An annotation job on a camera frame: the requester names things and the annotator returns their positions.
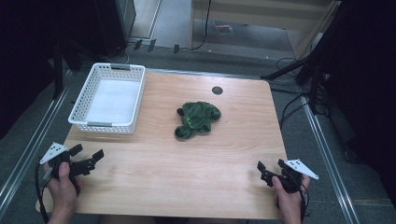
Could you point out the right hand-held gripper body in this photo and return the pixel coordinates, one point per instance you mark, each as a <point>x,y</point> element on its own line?
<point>291,180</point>

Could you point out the person's right hand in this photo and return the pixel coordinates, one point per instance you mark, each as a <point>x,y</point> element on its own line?
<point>291,202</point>

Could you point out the black round table grommet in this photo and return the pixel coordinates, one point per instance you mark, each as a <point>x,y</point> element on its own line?
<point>217,90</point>

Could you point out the black tripod stand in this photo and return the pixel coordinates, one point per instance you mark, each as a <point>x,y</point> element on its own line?
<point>311,77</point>

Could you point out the green cloth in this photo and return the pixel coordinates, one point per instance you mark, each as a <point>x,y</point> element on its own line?
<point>197,116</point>

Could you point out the person's left hand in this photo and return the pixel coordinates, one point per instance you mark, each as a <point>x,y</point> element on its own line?
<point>63,193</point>

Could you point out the silver floor rail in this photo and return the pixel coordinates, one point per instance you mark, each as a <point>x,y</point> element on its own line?
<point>28,149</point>
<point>330,158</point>

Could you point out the red and green flat item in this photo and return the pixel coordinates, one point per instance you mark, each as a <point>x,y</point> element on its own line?
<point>224,29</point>

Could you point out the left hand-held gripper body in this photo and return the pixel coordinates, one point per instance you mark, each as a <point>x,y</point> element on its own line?
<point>53,152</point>

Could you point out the white perforated plastic basket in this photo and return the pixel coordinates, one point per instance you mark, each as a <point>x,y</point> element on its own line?
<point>112,99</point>

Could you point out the light wooden partition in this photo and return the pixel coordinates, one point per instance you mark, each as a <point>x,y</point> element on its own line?
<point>264,12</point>

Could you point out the dark cabinet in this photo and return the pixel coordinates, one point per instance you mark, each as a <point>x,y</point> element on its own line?
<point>115,21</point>

